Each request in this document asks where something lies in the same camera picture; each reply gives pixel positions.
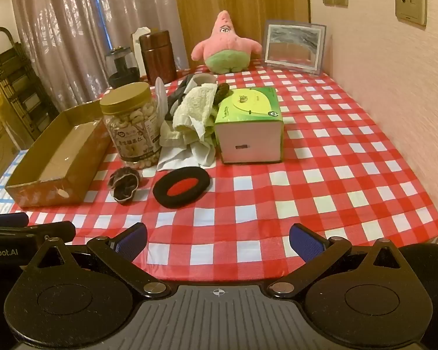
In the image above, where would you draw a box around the red checked tablecloth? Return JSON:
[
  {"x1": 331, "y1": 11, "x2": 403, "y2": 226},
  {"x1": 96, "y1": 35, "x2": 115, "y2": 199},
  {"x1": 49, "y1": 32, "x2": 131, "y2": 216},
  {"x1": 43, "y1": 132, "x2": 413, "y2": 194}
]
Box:
[{"x1": 7, "y1": 64, "x2": 438, "y2": 288}]

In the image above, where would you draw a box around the brown metal canister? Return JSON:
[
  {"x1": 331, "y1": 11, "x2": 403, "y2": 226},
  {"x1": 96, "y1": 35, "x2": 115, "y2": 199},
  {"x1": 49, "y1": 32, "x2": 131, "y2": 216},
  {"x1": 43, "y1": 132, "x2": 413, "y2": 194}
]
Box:
[{"x1": 139, "y1": 30, "x2": 178, "y2": 86}]

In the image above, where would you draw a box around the pink starfish plush toy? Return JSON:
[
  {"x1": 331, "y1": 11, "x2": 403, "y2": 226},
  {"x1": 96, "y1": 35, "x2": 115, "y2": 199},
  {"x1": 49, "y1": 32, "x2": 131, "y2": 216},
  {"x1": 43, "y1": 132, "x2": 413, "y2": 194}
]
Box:
[{"x1": 191, "y1": 10, "x2": 263, "y2": 74}]

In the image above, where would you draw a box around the black folding rack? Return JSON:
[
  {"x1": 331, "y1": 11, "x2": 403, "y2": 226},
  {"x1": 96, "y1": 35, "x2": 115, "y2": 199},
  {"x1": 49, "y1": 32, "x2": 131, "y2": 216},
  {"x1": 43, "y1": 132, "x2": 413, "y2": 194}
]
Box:
[{"x1": 0, "y1": 27, "x2": 59, "y2": 143}]

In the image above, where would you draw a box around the blue checked cloth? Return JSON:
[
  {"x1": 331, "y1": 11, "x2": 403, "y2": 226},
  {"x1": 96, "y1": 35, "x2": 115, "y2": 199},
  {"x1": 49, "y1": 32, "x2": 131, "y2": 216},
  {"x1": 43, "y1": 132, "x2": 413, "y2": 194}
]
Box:
[{"x1": 0, "y1": 149, "x2": 28, "y2": 215}]

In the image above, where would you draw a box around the cashew jar with gold lid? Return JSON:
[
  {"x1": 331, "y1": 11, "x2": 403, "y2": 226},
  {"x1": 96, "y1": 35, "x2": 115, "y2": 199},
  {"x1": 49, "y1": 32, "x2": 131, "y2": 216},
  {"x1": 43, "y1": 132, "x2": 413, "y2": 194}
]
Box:
[{"x1": 100, "y1": 82, "x2": 162, "y2": 170}]

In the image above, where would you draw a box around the dark sheer scrunchie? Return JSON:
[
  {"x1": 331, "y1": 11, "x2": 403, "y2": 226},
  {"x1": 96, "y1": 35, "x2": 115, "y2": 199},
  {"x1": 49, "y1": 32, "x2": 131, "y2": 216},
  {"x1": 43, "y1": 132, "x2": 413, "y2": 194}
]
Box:
[{"x1": 108, "y1": 167, "x2": 141, "y2": 205}]

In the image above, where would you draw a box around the silver picture frame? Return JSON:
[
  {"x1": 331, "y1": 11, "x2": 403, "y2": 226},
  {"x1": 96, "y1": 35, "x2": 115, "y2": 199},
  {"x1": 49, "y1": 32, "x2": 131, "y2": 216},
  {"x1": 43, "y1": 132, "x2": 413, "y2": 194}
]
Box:
[{"x1": 263, "y1": 20, "x2": 327, "y2": 76}]

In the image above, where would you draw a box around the dark brown fuzzy item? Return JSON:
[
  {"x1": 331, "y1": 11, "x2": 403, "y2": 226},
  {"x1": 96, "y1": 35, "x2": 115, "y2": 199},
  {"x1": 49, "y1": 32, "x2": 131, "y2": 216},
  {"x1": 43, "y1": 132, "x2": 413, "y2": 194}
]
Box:
[{"x1": 215, "y1": 83, "x2": 231, "y2": 107}]

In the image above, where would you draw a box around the patterned curtain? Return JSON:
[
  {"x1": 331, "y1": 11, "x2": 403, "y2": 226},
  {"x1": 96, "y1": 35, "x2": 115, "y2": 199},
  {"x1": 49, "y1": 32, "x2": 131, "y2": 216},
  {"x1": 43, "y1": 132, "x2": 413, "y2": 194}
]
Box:
[{"x1": 9, "y1": 0, "x2": 188, "y2": 110}]

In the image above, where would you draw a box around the green tissue box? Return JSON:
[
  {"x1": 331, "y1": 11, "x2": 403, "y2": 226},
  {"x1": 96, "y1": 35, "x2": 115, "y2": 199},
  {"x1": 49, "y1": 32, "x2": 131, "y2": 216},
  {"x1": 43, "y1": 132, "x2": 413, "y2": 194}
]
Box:
[{"x1": 213, "y1": 87, "x2": 283, "y2": 164}]

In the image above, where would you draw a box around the large gold outlet panel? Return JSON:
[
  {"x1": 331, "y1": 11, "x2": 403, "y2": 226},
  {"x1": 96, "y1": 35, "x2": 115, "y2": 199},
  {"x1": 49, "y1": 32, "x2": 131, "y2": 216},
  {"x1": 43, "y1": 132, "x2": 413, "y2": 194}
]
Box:
[{"x1": 394, "y1": 0, "x2": 427, "y2": 26}]

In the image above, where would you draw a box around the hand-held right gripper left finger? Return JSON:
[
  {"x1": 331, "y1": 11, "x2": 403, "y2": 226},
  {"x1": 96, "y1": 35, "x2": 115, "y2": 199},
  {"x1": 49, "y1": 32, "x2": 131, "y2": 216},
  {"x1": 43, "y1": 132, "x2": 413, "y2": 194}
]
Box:
[{"x1": 33, "y1": 222, "x2": 170, "y2": 298}]

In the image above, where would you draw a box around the white garment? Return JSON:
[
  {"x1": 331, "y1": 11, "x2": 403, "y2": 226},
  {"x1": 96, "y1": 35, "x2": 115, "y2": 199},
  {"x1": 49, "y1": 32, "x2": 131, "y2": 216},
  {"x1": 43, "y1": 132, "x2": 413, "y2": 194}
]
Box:
[{"x1": 157, "y1": 131, "x2": 217, "y2": 172}]

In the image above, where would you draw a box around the light green cloth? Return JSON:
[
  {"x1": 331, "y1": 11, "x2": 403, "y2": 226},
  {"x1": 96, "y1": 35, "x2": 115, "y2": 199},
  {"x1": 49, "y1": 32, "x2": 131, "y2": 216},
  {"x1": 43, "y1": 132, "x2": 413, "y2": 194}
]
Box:
[{"x1": 161, "y1": 120, "x2": 213, "y2": 147}]

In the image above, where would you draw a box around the cardboard box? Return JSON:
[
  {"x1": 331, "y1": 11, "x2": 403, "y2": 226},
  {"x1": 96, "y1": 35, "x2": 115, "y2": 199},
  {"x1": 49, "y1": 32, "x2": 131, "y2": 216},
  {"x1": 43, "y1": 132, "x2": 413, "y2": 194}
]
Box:
[{"x1": 4, "y1": 100, "x2": 114, "y2": 208}]

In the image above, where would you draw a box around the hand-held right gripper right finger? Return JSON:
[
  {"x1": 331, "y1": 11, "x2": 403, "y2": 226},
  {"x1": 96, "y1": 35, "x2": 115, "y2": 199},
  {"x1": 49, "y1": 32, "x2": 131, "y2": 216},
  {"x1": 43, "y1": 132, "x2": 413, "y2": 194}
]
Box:
[{"x1": 266, "y1": 222, "x2": 407, "y2": 298}]

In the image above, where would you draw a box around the white chair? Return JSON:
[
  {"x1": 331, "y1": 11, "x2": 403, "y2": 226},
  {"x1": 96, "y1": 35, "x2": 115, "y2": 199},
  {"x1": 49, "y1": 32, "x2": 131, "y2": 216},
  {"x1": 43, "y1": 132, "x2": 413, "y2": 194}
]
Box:
[{"x1": 131, "y1": 26, "x2": 152, "y2": 77}]

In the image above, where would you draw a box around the black fabric ring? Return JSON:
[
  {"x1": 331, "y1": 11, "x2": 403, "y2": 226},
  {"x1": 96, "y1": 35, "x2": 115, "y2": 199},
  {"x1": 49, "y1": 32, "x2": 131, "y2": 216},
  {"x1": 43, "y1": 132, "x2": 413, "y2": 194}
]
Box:
[{"x1": 152, "y1": 168, "x2": 211, "y2": 209}]

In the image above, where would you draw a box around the pale fabric roll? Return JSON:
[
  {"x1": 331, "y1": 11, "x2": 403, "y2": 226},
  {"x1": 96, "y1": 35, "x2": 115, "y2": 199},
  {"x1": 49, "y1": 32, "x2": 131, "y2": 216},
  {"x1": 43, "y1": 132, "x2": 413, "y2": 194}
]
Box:
[{"x1": 193, "y1": 73, "x2": 217, "y2": 87}]

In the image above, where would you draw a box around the dark glass jar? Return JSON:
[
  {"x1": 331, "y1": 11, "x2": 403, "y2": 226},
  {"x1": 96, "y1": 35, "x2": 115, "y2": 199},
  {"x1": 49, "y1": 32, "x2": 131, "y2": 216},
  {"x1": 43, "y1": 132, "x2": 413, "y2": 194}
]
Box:
[{"x1": 105, "y1": 46, "x2": 141, "y2": 89}]

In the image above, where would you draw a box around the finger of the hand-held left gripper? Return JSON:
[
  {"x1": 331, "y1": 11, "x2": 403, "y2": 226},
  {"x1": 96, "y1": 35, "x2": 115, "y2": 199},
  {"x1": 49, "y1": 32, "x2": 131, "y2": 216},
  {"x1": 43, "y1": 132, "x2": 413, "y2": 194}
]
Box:
[
  {"x1": 0, "y1": 221, "x2": 76, "y2": 246},
  {"x1": 0, "y1": 212, "x2": 29, "y2": 228}
]

